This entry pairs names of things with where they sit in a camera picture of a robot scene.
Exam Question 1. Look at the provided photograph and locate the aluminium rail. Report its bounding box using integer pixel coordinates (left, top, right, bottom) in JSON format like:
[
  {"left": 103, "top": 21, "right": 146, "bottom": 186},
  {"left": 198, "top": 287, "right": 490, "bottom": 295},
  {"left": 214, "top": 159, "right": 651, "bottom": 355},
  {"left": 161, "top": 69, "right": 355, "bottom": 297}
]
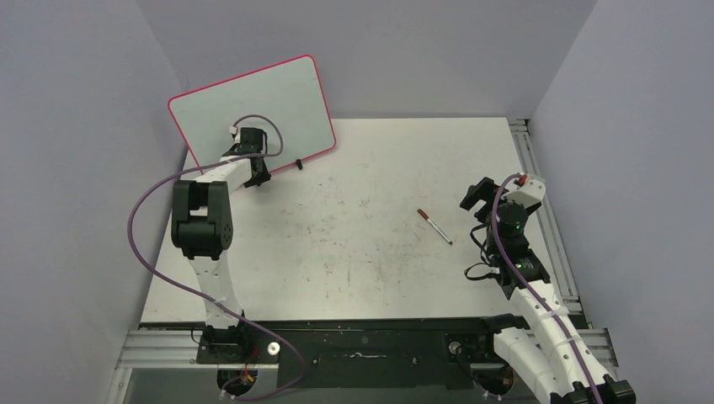
[
  {"left": 509, "top": 119, "right": 583, "bottom": 314},
  {"left": 105, "top": 327, "right": 619, "bottom": 404}
]

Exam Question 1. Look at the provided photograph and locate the pink framed whiteboard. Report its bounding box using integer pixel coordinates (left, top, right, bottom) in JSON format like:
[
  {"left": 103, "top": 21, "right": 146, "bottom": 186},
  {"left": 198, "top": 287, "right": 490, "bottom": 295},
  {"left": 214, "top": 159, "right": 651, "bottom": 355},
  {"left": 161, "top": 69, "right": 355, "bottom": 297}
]
[{"left": 168, "top": 55, "right": 337, "bottom": 172}]

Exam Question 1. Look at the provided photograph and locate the aluminium front rail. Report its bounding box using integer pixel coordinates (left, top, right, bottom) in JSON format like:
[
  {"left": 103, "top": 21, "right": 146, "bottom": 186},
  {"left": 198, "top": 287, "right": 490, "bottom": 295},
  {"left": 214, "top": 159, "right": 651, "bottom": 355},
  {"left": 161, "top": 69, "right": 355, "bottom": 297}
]
[{"left": 105, "top": 327, "right": 619, "bottom": 404}]

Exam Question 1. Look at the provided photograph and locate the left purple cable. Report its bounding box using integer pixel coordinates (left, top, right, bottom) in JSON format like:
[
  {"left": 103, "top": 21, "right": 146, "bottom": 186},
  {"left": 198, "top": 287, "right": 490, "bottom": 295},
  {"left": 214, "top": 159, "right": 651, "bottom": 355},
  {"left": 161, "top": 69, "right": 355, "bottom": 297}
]
[{"left": 127, "top": 114, "right": 308, "bottom": 402}]

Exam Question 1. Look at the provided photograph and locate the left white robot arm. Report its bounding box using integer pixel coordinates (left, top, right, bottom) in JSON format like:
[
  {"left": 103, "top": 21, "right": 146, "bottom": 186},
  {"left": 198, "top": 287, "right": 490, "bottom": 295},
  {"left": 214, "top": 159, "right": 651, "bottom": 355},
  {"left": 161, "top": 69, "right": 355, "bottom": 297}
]
[{"left": 171, "top": 127, "right": 270, "bottom": 363}]

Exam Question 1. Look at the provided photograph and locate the aluminium right rail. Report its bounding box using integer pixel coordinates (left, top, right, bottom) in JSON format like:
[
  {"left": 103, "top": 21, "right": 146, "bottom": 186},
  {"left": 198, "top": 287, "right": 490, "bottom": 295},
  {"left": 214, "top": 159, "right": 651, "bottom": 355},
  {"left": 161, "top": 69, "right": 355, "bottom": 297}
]
[{"left": 509, "top": 119, "right": 583, "bottom": 314}]

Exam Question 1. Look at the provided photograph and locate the white whiteboard marker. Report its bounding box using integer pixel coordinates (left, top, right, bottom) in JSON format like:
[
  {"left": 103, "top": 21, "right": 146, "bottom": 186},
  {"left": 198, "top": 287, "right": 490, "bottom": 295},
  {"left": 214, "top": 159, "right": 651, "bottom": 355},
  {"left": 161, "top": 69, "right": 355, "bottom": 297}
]
[{"left": 417, "top": 209, "right": 453, "bottom": 245}]

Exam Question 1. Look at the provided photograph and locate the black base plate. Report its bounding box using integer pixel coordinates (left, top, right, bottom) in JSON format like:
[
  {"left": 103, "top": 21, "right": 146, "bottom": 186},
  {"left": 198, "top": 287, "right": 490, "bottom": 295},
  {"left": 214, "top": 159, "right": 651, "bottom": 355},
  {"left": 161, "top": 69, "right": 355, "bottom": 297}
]
[{"left": 196, "top": 314, "right": 527, "bottom": 390}]

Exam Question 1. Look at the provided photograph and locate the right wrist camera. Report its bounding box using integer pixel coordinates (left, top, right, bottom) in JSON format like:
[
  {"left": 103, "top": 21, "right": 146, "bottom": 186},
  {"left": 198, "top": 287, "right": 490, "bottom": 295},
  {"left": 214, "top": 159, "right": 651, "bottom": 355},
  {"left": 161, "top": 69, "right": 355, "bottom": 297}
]
[{"left": 501, "top": 173, "right": 546, "bottom": 210}]

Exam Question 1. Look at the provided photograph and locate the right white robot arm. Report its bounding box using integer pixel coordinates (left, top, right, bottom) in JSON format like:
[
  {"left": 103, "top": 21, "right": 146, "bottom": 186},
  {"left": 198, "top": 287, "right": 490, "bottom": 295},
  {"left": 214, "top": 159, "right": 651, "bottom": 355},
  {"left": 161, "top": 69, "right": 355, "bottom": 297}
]
[{"left": 460, "top": 173, "right": 637, "bottom": 403}]

